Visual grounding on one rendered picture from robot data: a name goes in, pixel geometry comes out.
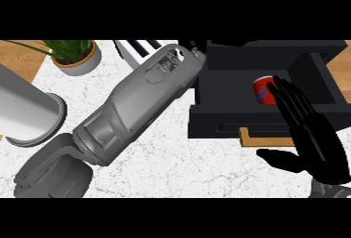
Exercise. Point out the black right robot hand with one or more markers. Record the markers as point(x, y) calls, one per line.
point(316, 142)

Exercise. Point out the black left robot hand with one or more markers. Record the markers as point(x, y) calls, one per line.
point(191, 43)

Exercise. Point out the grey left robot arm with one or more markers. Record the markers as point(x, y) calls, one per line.
point(138, 99)

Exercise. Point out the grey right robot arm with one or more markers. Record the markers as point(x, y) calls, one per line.
point(331, 191)

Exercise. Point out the dark grey open drawer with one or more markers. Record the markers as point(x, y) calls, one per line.
point(234, 66)

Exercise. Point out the red can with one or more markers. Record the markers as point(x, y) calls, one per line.
point(262, 89)

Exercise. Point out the dark grey drawer front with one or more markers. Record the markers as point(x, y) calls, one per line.
point(219, 119)

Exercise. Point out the white black-striped object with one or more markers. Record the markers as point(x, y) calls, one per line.
point(132, 52)

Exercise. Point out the green plant in grey pot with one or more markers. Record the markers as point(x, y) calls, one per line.
point(77, 60)

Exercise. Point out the grey cylindrical appliance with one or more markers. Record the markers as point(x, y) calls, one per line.
point(26, 111)

